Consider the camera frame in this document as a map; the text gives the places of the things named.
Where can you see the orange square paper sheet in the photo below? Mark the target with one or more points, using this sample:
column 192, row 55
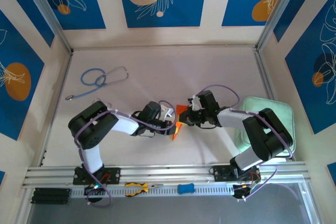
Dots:
column 181, row 110

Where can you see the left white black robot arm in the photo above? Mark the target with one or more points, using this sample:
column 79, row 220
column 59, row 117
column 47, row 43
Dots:
column 126, row 125

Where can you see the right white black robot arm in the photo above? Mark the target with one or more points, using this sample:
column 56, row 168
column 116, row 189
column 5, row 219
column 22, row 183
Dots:
column 231, row 117

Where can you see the blue bone-shaped sponge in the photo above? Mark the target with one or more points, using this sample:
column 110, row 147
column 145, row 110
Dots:
column 186, row 189

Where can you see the right black controller board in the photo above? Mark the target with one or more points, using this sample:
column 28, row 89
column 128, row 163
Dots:
column 244, row 191

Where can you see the black controller board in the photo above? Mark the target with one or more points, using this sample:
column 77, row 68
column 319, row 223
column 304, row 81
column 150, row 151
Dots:
column 94, row 187
column 244, row 191

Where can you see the left black controller board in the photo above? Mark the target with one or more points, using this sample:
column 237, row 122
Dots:
column 94, row 187

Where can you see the light green folded cushion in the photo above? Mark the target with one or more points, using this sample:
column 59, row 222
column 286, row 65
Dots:
column 287, row 115

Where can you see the blue tube stethoscope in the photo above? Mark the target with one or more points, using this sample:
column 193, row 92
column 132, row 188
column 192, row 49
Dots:
column 69, row 97

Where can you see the black ribbed block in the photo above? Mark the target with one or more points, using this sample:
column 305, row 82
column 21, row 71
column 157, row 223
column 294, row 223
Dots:
column 51, row 196

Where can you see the aluminium front rail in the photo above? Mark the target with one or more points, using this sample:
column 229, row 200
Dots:
column 170, row 172

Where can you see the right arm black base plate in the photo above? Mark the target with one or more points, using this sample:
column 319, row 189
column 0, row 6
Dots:
column 220, row 172

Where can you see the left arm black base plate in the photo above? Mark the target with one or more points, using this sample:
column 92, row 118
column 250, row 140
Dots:
column 114, row 175

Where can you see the aluminium side rail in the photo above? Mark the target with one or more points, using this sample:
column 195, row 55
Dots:
column 266, row 77
column 60, row 87

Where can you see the aluminium frame post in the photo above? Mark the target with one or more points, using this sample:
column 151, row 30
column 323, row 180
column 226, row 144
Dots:
column 278, row 11
column 47, row 11

